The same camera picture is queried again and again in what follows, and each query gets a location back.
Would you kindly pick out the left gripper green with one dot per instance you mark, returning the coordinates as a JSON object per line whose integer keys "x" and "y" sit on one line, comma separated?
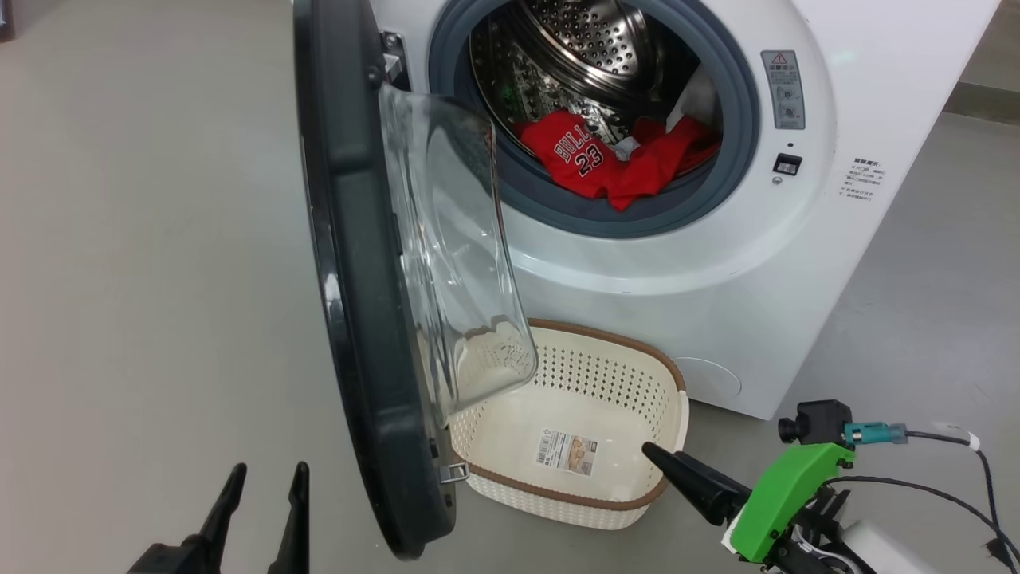
{"x": 171, "y": 560}

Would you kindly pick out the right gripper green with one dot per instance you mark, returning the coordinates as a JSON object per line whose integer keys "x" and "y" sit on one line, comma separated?
{"x": 777, "y": 502}

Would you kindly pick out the dark grey glass washer door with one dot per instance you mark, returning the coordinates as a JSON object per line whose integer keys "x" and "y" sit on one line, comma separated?
{"x": 366, "y": 319}

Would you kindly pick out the red and white garment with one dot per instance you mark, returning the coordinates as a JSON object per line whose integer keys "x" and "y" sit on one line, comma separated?
{"x": 677, "y": 147}

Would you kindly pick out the red Bulls basketball jersey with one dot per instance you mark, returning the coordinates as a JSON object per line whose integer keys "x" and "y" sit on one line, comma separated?
{"x": 570, "y": 155}

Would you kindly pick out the basket product label sticker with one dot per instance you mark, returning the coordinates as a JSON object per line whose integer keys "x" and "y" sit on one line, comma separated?
{"x": 566, "y": 452}

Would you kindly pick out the white front-load washing machine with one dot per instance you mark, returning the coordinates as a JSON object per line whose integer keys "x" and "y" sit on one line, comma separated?
{"x": 717, "y": 319}

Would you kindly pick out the cream laundry basket brown rim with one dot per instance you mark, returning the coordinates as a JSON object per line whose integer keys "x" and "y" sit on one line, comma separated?
{"x": 558, "y": 399}

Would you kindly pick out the grey rubber door gasket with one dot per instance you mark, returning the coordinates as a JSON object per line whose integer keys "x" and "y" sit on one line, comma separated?
{"x": 558, "y": 211}

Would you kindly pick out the black door lock socket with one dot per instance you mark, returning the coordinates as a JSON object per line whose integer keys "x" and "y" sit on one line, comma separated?
{"x": 787, "y": 164}

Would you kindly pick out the small printed text sticker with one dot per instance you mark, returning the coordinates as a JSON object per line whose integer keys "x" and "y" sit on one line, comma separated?
{"x": 863, "y": 177}

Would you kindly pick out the grey warning label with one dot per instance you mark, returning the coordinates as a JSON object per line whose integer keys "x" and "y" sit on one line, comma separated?
{"x": 782, "y": 88}

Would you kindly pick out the perforated steel washer drum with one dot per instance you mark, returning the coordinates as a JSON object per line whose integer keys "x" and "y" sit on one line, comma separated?
{"x": 590, "y": 40}

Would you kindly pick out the dark cabinet edge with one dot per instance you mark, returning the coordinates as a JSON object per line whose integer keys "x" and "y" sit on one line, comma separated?
{"x": 5, "y": 20}

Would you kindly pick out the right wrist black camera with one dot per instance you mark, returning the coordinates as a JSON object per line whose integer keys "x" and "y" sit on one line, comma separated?
{"x": 825, "y": 422}

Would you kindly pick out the dark wall baseboard strip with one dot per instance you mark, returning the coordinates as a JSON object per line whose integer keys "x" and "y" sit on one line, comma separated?
{"x": 984, "y": 104}

